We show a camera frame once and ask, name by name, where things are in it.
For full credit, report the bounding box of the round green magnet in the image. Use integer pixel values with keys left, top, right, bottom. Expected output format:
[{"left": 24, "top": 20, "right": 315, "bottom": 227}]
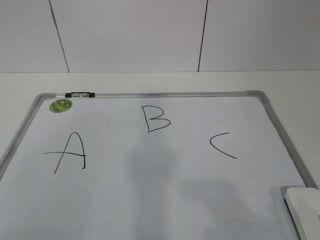
[{"left": 49, "top": 99, "right": 73, "bottom": 113}]

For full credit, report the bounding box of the white board eraser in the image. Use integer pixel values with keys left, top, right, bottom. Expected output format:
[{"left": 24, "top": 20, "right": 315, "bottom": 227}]
[{"left": 285, "top": 187, "right": 320, "bottom": 240}]

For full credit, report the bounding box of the white board with aluminium frame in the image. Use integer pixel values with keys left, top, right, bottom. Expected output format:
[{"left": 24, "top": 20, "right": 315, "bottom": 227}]
[{"left": 0, "top": 91, "right": 318, "bottom": 240}]

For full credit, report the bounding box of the black and silver hanger clip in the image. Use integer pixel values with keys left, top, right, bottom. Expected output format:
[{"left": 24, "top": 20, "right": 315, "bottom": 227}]
[{"left": 64, "top": 91, "right": 96, "bottom": 98}]

